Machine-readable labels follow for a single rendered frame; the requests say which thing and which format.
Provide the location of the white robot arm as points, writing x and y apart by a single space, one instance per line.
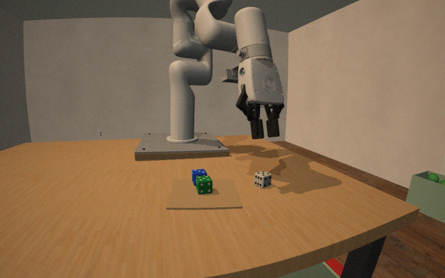
249 33

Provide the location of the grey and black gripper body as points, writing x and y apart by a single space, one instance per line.
260 76

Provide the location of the green die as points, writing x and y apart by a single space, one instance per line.
203 185

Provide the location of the white die with black pips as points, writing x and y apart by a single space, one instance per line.
262 179

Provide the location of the blue die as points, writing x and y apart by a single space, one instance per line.
197 173

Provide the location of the tan flat mat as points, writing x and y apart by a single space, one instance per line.
184 196

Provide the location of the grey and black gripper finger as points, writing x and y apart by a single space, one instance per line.
272 122
257 131

